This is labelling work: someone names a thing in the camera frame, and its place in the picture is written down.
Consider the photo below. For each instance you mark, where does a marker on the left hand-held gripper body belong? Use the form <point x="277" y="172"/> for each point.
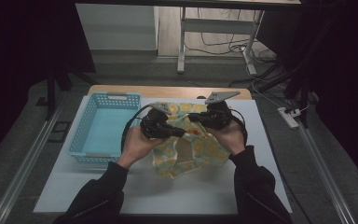
<point x="155" y="127"/>

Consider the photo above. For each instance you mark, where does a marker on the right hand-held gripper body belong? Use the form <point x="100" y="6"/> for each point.
<point x="219" y="119"/>

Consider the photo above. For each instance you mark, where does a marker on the orange-print fabric bag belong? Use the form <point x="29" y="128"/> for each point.
<point x="195" y="149"/>

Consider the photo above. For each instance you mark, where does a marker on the blue plastic basket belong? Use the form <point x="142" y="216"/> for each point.
<point x="104" y="130"/>

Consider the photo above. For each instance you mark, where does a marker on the person's right hand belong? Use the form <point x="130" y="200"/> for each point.
<point x="231" y="138"/>

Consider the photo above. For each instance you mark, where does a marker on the person's left hand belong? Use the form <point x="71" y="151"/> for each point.
<point x="136" y="146"/>

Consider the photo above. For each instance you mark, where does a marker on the white table mat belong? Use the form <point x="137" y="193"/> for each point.
<point x="180" y="193"/>

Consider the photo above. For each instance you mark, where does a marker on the white power strip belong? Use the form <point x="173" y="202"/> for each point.
<point x="288" y="117"/>

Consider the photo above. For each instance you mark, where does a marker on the black stand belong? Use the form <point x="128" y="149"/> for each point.
<point x="304" y="87"/>
<point x="51" y="93"/>

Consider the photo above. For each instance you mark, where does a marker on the black floor plate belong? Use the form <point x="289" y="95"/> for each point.
<point x="60" y="132"/>

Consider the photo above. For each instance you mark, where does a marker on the grey cabinet panel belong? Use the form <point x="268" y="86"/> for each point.
<point x="118" y="28"/>

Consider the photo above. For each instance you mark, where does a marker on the white desk frame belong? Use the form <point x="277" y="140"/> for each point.
<point x="217" y="26"/>

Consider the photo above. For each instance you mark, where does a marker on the aluminium rail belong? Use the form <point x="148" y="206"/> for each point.
<point x="323" y="174"/>
<point x="28" y="158"/>

